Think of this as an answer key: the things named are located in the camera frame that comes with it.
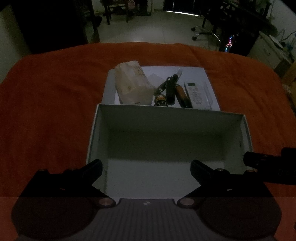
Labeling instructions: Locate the brown bottle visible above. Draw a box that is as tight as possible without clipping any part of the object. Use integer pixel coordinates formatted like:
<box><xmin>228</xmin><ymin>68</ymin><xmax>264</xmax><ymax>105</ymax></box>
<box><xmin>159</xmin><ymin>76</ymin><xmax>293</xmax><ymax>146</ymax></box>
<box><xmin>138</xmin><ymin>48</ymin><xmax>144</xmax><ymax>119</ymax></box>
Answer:
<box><xmin>175</xmin><ymin>85</ymin><xmax>193</xmax><ymax>108</ymax></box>

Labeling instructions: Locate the brown cardboard box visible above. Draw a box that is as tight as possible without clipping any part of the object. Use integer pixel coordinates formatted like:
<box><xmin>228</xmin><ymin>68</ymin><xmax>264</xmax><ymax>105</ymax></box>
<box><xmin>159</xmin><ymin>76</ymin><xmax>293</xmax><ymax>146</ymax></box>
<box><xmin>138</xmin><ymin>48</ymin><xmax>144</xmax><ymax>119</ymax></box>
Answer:
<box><xmin>274</xmin><ymin>58</ymin><xmax>296</xmax><ymax>87</ymax></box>

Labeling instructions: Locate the white embossed box lid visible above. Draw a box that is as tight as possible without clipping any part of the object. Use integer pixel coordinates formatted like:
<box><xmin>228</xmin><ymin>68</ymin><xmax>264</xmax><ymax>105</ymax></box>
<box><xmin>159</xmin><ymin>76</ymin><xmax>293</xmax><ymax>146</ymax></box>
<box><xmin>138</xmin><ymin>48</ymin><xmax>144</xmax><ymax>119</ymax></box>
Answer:
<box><xmin>103</xmin><ymin>66</ymin><xmax>221</xmax><ymax>112</ymax></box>

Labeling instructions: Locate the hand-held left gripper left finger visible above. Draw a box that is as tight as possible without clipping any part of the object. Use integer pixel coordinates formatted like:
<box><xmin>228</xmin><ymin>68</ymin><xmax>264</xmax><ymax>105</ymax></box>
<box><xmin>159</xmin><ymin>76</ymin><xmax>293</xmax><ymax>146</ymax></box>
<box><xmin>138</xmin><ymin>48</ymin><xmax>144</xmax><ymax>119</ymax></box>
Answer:
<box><xmin>20</xmin><ymin>159</ymin><xmax>116</xmax><ymax>208</ymax></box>

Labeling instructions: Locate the dark cabinet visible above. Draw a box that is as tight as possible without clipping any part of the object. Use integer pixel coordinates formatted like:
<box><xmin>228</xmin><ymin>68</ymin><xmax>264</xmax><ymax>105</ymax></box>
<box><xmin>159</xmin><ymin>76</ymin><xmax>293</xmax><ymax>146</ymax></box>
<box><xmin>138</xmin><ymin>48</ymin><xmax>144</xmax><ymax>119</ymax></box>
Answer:
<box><xmin>10</xmin><ymin>0</ymin><xmax>100</xmax><ymax>55</ymax></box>

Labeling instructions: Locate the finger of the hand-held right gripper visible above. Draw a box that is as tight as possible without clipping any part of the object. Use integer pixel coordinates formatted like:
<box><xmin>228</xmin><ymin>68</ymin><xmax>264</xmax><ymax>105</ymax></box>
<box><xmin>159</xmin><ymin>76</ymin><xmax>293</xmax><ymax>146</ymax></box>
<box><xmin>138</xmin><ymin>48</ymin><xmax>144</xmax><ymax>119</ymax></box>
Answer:
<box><xmin>243</xmin><ymin>151</ymin><xmax>282</xmax><ymax>169</ymax></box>

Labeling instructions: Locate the small toy figure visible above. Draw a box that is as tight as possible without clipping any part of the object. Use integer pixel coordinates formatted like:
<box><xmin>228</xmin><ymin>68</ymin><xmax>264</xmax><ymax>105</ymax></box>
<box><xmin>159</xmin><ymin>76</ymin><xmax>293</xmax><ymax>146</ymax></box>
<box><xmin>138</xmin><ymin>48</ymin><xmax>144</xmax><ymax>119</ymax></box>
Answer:
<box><xmin>154</xmin><ymin>94</ymin><xmax>167</xmax><ymax>106</ymax></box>

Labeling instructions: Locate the white cardboard box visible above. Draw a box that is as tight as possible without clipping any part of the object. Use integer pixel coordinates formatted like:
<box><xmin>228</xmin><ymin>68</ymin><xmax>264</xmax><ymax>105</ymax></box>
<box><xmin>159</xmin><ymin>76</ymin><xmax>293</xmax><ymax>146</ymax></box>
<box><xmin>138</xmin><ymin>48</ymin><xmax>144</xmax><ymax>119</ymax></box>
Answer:
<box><xmin>86</xmin><ymin>103</ymin><xmax>253</xmax><ymax>200</ymax></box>

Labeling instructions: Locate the white cabinet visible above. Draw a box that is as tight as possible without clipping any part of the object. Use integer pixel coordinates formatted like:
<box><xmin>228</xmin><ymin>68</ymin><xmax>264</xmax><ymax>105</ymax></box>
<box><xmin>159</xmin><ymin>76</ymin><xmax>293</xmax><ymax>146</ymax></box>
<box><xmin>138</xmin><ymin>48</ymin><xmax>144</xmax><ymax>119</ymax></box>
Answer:
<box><xmin>246</xmin><ymin>31</ymin><xmax>295</xmax><ymax>70</ymax></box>

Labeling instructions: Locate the orange cloth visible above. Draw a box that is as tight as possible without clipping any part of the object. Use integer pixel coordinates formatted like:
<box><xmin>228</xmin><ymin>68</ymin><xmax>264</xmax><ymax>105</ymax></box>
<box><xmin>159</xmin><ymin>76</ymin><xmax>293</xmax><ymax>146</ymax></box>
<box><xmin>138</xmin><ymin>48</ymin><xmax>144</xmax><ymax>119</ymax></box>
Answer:
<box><xmin>0</xmin><ymin>42</ymin><xmax>296</xmax><ymax>241</ymax></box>

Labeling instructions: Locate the computer tower with coloured lights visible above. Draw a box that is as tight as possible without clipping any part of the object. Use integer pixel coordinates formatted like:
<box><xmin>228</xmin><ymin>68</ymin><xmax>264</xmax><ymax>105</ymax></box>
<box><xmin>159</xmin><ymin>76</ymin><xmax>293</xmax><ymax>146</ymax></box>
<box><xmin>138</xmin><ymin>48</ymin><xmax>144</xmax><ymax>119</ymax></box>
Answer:
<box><xmin>223</xmin><ymin>30</ymin><xmax>260</xmax><ymax>56</ymax></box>

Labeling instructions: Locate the office chair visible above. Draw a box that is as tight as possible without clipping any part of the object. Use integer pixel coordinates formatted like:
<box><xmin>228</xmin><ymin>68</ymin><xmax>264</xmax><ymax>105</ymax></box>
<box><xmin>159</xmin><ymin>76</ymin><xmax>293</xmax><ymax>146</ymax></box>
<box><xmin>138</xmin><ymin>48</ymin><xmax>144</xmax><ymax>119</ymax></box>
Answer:
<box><xmin>191</xmin><ymin>0</ymin><xmax>232</xmax><ymax>44</ymax></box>

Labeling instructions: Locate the white remote control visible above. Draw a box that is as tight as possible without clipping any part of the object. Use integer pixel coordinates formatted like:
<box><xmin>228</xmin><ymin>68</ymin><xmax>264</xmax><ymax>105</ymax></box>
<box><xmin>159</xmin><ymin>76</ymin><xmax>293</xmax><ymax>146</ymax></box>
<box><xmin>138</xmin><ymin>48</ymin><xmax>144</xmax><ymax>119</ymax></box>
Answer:
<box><xmin>183</xmin><ymin>81</ymin><xmax>213</xmax><ymax>110</ymax></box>

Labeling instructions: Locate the black and clear plastic tool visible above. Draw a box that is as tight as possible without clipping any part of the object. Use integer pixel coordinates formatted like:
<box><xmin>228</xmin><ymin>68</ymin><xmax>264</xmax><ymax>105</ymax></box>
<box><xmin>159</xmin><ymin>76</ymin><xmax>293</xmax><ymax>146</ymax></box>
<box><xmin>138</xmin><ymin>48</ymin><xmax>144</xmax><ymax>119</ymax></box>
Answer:
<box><xmin>166</xmin><ymin>68</ymin><xmax>184</xmax><ymax>105</ymax></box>

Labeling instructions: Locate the wooden chair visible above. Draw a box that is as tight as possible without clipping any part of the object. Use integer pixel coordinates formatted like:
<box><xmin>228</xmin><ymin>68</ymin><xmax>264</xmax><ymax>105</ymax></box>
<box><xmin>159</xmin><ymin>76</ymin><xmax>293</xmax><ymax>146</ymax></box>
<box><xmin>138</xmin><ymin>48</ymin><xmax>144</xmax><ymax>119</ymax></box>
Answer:
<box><xmin>102</xmin><ymin>0</ymin><xmax>137</xmax><ymax>25</ymax></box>

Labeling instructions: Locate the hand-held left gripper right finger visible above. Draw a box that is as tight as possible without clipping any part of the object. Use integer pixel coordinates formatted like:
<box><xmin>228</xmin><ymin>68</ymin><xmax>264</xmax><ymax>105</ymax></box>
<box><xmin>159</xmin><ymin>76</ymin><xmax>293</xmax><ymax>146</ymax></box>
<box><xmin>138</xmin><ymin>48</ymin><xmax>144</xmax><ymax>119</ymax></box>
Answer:
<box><xmin>177</xmin><ymin>159</ymin><xmax>273</xmax><ymax>208</ymax></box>

